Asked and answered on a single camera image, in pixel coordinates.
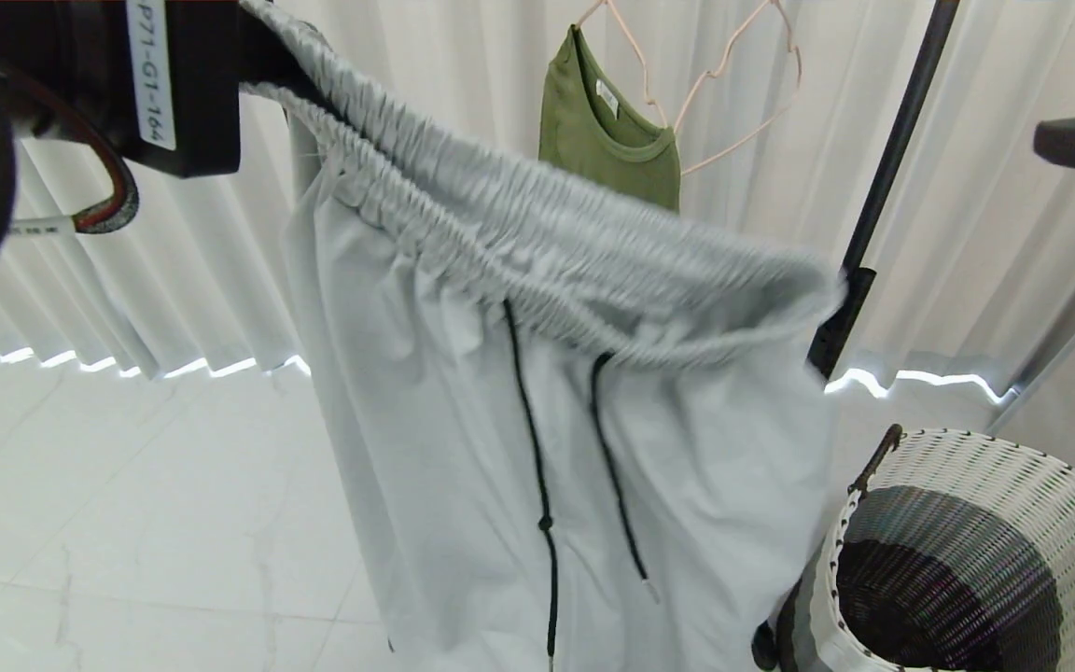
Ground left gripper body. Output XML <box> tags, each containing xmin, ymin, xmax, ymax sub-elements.
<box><xmin>52</xmin><ymin>0</ymin><xmax>242</xmax><ymax>178</ymax></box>

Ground green long-sleeved shirt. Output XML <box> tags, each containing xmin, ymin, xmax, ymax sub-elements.
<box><xmin>537</xmin><ymin>26</ymin><xmax>683</xmax><ymax>214</ymax></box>

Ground pale grey shorts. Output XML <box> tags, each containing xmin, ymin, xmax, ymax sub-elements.
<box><xmin>239</xmin><ymin>0</ymin><xmax>848</xmax><ymax>672</ymax></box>

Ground pink clothes hanger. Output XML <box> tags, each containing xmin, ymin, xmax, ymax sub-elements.
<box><xmin>575</xmin><ymin>0</ymin><xmax>669</xmax><ymax>130</ymax></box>
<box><xmin>673</xmin><ymin>0</ymin><xmax>804</xmax><ymax>178</ymax></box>

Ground black clothes rack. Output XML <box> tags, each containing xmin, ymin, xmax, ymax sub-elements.
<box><xmin>750</xmin><ymin>0</ymin><xmax>963</xmax><ymax>671</ymax></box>

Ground white laundry basket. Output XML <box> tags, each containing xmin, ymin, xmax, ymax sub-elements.
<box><xmin>775</xmin><ymin>425</ymin><xmax>1075</xmax><ymax>672</ymax></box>

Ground white curtain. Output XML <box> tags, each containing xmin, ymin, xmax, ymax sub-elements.
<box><xmin>0</xmin><ymin>0</ymin><xmax>1075</xmax><ymax>412</ymax></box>

